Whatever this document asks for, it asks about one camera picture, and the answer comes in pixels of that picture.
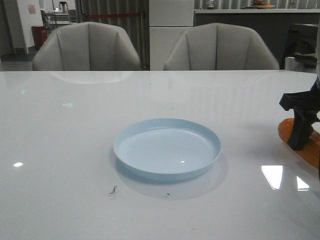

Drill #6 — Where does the orange corn cob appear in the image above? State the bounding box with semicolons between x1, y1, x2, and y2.
278;118;320;169

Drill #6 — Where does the red bin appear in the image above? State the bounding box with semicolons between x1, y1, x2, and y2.
31;25;48;50

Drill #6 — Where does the red barrier belt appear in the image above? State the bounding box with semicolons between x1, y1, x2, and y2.
84;12;142;19

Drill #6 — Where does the fruit bowl on counter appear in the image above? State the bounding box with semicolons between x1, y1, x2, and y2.
251;0;274;10

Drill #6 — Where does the grey chair on right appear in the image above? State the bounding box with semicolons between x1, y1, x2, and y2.
163;23;279;71

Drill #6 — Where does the grey chair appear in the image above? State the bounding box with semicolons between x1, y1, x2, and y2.
32;21;141;71
163;23;279;71

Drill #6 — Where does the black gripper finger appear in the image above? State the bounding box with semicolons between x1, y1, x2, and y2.
279;91;320;140

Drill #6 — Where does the light blue round plate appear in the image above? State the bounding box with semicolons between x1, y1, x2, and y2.
113;118;222;182

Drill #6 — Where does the grey chair on left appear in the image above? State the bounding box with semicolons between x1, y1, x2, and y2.
32;21;141;71

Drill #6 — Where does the white cabinet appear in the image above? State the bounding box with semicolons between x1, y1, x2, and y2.
149;0;194;71

